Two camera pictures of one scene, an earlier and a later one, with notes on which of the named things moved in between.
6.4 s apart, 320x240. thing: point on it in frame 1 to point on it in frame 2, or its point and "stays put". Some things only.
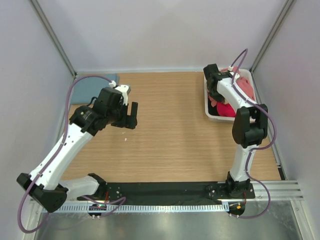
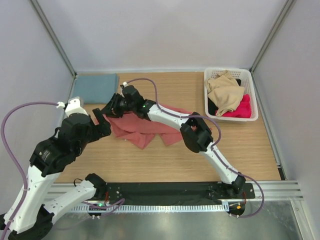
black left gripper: x=129 y=121 to x=103 y=129
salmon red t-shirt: x=242 y=83 to x=138 y=131
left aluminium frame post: x=51 y=32 stays put
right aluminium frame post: x=288 y=4 stays put
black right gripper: x=219 y=98 to x=112 y=109
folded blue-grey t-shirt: x=86 y=89 stays put
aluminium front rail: x=278 y=190 stays put
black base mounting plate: x=169 y=193 stays put
